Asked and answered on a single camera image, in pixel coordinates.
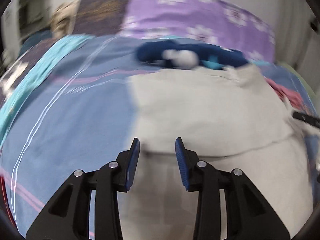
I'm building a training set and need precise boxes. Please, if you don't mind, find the beige sweater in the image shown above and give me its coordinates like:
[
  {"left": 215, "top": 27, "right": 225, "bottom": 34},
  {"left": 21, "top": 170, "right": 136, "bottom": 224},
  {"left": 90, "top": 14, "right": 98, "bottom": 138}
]
[{"left": 119, "top": 65, "right": 319, "bottom": 239}]

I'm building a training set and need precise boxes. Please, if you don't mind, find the pink garment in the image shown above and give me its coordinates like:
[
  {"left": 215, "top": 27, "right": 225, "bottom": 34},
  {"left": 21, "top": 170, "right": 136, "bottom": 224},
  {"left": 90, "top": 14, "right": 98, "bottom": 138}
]
[{"left": 265, "top": 78, "right": 304, "bottom": 109}]

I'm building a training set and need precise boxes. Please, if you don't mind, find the blue striped bed sheet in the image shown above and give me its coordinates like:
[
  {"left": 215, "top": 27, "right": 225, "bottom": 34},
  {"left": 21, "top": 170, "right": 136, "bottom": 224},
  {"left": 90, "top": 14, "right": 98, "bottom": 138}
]
[{"left": 1, "top": 35, "right": 318, "bottom": 236}]

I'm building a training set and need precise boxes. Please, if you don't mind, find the navy star fleece garment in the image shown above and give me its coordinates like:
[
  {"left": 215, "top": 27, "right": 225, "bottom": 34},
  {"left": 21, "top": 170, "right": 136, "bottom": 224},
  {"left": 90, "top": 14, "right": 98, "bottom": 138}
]
[{"left": 136, "top": 40, "right": 248, "bottom": 70}]

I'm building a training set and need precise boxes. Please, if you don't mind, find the purple floral bed cover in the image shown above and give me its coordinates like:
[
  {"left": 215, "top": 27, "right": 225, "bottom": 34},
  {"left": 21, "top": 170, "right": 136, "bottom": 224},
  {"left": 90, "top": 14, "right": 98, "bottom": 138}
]
[{"left": 119, "top": 0, "right": 275, "bottom": 62}]

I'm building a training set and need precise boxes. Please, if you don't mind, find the beige cushion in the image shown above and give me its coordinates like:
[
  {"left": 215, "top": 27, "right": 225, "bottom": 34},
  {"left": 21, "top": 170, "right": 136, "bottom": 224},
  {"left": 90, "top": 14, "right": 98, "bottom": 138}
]
[{"left": 50, "top": 0, "right": 80, "bottom": 39}]

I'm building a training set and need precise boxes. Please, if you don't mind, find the dark tree pattern pillow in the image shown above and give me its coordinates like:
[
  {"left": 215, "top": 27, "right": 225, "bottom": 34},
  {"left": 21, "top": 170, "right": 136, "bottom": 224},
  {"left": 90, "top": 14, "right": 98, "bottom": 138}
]
[{"left": 72, "top": 0, "right": 128, "bottom": 36}]

